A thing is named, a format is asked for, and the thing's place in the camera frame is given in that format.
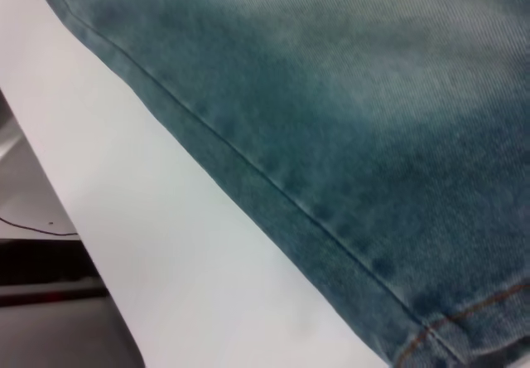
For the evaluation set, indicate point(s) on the blue denim shorts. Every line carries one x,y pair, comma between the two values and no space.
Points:
331,115

